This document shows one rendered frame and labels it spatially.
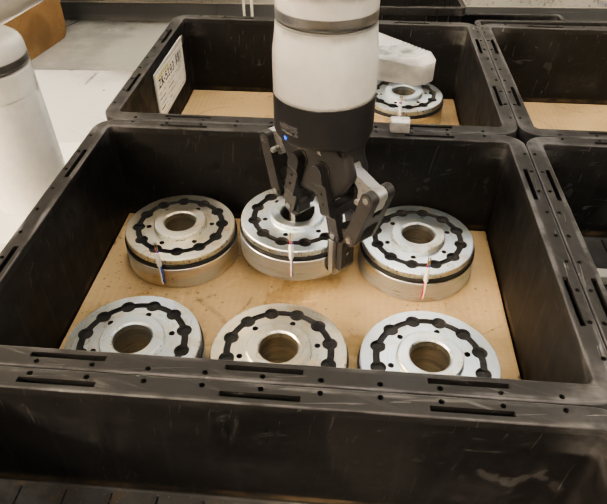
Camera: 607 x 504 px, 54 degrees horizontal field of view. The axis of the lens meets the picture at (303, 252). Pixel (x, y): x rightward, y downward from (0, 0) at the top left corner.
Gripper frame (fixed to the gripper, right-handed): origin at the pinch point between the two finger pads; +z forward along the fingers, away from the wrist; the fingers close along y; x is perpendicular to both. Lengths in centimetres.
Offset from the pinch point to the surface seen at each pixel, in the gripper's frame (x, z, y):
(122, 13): 124, 83, -307
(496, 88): 26.1, -5.9, -1.6
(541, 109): 45.1, 4.0, -5.4
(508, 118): 21.3, -5.9, 3.2
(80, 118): 5, 17, -69
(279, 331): -9.2, 0.6, 5.6
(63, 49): 79, 87, -287
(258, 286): -5.1, 4.2, -2.5
